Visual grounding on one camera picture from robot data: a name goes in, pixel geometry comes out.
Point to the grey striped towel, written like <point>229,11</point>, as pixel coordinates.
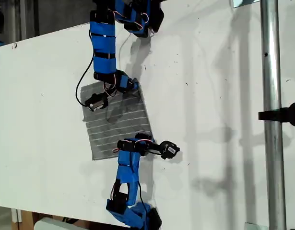
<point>118,124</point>

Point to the light grey background pole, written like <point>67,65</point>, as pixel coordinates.
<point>22,19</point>

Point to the white rounded object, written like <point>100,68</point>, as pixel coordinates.
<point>51,225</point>

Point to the black post clamp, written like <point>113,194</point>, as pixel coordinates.
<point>281,115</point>

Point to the steel post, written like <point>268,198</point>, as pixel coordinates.
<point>272,72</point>

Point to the wooden table frame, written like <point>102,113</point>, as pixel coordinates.
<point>27,220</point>

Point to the small white bracket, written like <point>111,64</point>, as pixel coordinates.
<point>16,215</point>

